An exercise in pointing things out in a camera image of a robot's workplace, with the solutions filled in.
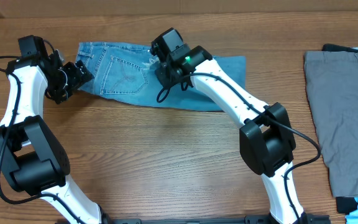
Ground light blue denim jeans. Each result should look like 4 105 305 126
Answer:
75 41 247 112

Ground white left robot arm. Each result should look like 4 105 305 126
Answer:
0 50 110 223

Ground black folded garment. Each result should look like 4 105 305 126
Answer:
322 44 358 53

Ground grey folded shirt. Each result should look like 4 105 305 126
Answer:
304 51 358 197

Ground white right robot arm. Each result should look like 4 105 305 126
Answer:
150 44 305 223

